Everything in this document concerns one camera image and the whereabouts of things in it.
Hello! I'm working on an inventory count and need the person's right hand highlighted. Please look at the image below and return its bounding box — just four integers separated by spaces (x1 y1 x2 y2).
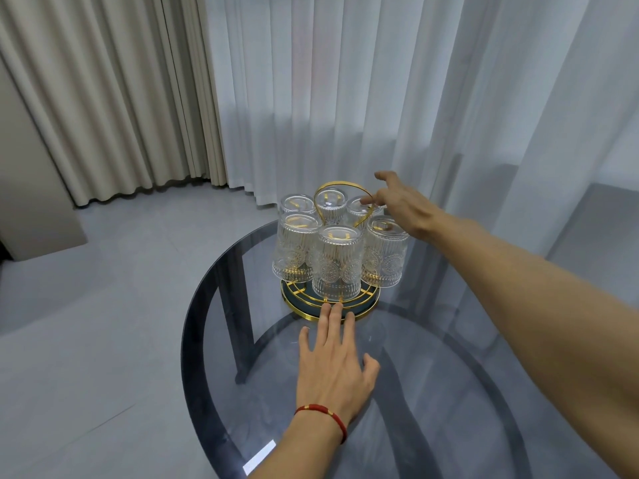
359 170 449 243

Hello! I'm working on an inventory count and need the person's left hand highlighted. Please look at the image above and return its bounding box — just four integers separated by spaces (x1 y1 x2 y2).
296 301 382 426

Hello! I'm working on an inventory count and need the clear ribbed drinking glass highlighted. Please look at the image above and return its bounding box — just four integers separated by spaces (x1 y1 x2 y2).
272 212 323 283
360 216 410 289
345 196 385 230
311 224 364 303
314 186 349 226
278 193 316 218

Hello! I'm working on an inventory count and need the gold wire cup rack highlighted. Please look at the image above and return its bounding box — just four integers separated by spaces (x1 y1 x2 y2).
279 180 383 323

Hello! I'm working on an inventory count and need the person's right forearm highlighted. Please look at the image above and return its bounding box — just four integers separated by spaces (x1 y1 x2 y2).
424 214 639 479

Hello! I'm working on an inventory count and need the white paper sheet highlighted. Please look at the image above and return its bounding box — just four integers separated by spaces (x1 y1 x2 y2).
243 439 278 476

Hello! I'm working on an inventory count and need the white sheer curtain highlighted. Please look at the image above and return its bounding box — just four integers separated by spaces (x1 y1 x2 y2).
204 0 639 295

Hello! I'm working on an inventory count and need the beige pleated curtain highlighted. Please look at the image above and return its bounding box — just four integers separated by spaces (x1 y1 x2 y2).
0 0 228 208

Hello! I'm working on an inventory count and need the red string bracelet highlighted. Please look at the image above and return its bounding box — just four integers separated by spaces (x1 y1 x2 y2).
293 403 348 446

